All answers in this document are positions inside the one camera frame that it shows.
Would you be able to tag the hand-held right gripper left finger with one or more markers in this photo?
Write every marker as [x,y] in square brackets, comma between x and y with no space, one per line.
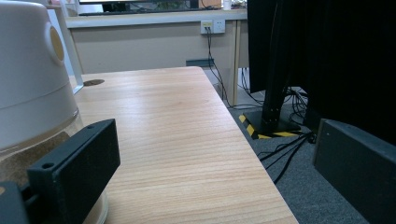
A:
[79,168]

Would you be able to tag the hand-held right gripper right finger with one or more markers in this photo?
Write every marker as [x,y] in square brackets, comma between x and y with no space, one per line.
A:
[358,165]

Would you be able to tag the white rounded appliance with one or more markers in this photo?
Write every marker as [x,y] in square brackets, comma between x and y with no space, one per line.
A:
[28,77]

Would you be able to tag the black metal stand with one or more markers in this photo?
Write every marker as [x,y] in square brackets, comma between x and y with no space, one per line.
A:
[274,93]

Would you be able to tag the black curtain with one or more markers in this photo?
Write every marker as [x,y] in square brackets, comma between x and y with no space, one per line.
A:
[330,56]

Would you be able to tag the beige desk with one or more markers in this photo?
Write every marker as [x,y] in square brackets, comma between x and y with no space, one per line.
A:
[149,40]

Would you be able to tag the black keyboard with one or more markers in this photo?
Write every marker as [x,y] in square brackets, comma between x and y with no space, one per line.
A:
[137,12]

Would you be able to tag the white wall socket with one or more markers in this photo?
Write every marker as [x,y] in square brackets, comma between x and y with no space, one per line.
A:
[213,26]

